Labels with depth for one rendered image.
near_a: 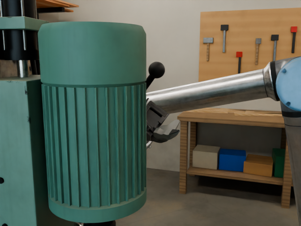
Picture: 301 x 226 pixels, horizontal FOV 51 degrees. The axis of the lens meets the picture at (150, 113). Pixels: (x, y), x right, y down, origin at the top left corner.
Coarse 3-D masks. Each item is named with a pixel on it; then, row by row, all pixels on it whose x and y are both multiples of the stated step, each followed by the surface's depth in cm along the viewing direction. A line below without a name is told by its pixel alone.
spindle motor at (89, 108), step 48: (48, 48) 46; (96, 48) 44; (144, 48) 50; (48, 96) 48; (96, 96) 45; (144, 96) 53; (48, 144) 50; (96, 144) 47; (144, 144) 55; (48, 192) 53; (96, 192) 48; (144, 192) 55
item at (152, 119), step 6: (150, 102) 80; (150, 108) 80; (156, 108) 80; (150, 114) 79; (156, 114) 80; (162, 114) 80; (168, 114) 80; (150, 120) 79; (156, 120) 79; (162, 120) 79; (150, 126) 78; (156, 126) 79; (150, 138) 78
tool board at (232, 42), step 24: (216, 24) 353; (240, 24) 345; (264, 24) 337; (288, 24) 330; (216, 48) 357; (240, 48) 349; (264, 48) 341; (288, 48) 334; (216, 72) 362; (240, 72) 353
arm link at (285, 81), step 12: (300, 60) 70; (288, 72) 70; (300, 72) 69; (276, 84) 74; (288, 84) 70; (300, 84) 69; (288, 96) 70; (300, 96) 69; (288, 108) 73; (300, 108) 70; (288, 120) 75; (300, 120) 72; (288, 132) 76; (300, 132) 73; (288, 144) 77; (300, 144) 73; (300, 156) 74; (300, 168) 75; (300, 180) 76; (300, 192) 76; (300, 204) 78; (300, 216) 79
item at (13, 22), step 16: (0, 0) 52; (16, 0) 51; (32, 0) 53; (0, 16) 53; (16, 16) 52; (32, 16) 54; (16, 32) 52; (32, 32) 54; (16, 48) 53; (32, 48) 54
